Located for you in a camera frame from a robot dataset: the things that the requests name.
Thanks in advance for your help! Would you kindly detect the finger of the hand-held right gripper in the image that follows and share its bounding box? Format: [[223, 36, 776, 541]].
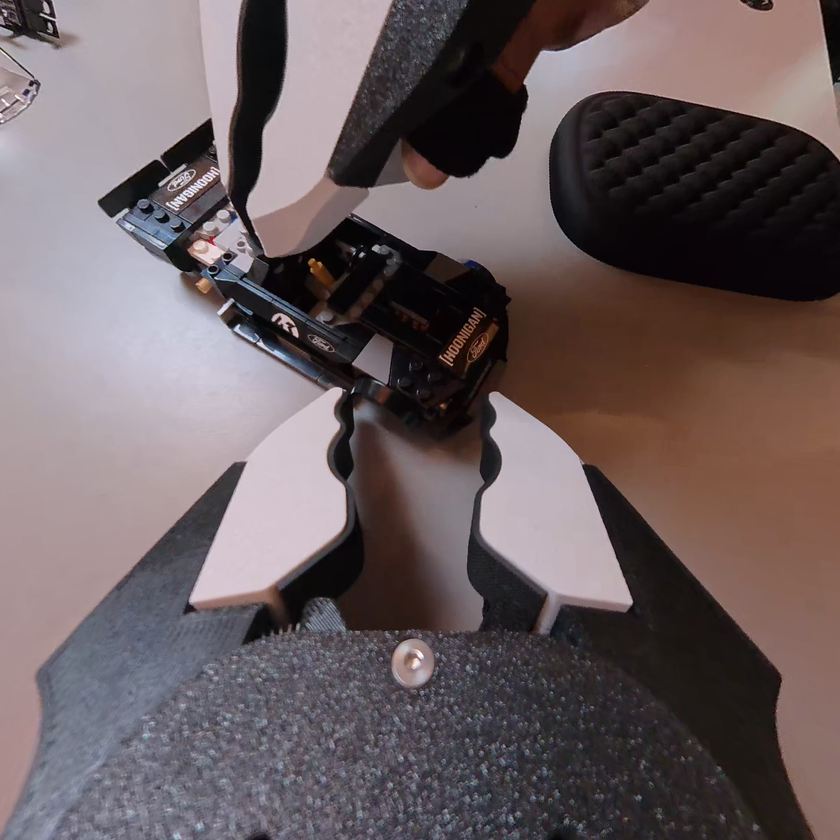
[[247, 0, 397, 258], [200, 0, 283, 250]]

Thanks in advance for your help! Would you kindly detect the small black lego piece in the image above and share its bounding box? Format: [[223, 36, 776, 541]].
[[0, 0, 61, 47]]

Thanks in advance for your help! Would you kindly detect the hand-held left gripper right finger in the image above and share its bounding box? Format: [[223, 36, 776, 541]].
[[469, 392, 634, 634]]

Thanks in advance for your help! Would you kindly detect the black mesh pad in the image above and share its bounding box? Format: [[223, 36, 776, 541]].
[[549, 90, 840, 301]]

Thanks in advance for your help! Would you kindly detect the clear lego windshield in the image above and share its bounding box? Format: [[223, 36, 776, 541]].
[[0, 46, 42, 127]]

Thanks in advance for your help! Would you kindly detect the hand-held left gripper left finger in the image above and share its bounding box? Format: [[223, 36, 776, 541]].
[[191, 390, 358, 618]]

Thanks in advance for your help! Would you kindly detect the person's right hand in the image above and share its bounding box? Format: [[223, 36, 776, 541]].
[[398, 0, 651, 193]]

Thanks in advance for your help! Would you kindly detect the black lego car model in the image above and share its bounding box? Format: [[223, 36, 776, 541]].
[[99, 121, 510, 424]]

